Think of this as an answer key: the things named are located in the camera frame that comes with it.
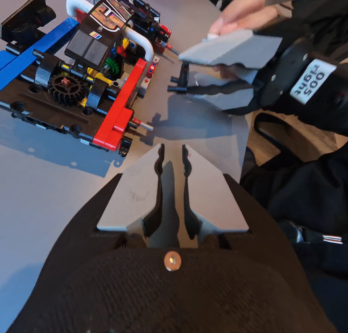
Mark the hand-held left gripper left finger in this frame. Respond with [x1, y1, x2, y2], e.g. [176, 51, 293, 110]
[96, 143, 165, 238]

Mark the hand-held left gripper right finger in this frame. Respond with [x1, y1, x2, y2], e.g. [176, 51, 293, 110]
[182, 144, 250, 240]

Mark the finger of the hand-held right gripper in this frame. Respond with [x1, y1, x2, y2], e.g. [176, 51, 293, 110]
[187, 81, 263, 112]
[177, 28, 284, 69]

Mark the small black connector piece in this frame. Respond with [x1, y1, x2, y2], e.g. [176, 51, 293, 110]
[167, 62, 191, 93]

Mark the toy brick car assembly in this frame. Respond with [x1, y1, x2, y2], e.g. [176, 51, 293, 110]
[0, 0, 180, 157]

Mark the person's right forearm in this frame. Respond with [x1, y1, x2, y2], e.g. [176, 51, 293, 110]
[265, 0, 348, 67]

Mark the grey desk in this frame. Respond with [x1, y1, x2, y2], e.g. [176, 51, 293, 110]
[0, 0, 250, 331]

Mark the person's right hand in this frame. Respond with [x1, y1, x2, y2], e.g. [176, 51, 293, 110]
[209, 0, 294, 38]

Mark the black office chair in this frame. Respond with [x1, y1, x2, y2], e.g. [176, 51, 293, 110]
[254, 112, 303, 163]

